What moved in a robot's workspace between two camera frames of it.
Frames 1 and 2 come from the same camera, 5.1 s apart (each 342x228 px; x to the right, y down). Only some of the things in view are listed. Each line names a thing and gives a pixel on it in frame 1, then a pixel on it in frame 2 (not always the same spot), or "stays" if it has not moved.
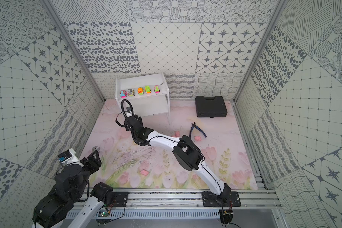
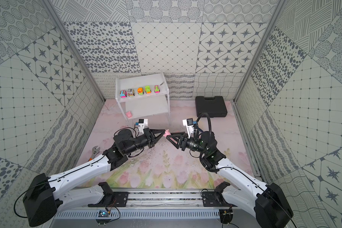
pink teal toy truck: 123,93 stays
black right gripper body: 140,119 to 193,144
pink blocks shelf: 145,172 to 167,132
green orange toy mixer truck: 140,91 stays
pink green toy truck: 156,89 stays
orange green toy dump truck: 147,89 stays
